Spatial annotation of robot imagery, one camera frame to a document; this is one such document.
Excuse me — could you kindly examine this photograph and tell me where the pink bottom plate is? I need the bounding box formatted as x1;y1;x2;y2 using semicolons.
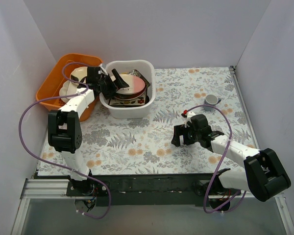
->
116;74;146;94

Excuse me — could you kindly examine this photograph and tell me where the square floral ceramic plate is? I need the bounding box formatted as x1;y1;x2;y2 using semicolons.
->
108;95;149;107

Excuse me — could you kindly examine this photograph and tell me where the yellow plate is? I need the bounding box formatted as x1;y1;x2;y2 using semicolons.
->
114;91;145;100

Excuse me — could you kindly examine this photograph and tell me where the black square patterned plate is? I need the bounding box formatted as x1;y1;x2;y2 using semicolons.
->
127;70;151;87

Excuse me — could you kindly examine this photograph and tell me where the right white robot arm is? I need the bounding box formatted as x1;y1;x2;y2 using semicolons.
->
171;112;291;202

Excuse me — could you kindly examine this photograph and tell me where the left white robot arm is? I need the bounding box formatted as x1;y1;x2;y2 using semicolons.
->
48;66;129;196

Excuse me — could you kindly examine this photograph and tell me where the white plastic bin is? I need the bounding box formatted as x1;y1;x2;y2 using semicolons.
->
99;60;156;119

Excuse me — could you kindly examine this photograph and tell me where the orange plastic bin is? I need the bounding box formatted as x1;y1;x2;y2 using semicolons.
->
36;53;103;121

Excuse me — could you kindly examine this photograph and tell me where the beige round plate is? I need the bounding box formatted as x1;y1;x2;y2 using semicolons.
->
70;67;88;86

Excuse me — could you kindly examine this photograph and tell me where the white square plate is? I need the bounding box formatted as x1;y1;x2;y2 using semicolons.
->
65;85;78;99

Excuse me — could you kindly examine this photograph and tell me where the white scalloped plate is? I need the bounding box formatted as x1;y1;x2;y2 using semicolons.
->
59;81;74;96

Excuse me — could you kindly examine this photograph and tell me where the grey mug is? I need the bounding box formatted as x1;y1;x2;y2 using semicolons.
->
204;94;221;112

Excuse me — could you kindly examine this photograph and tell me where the floral tablecloth mat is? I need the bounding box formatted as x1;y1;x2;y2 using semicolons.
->
37;67;261;176

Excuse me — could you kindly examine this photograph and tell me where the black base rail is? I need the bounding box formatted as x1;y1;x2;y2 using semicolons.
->
66;173;213;207

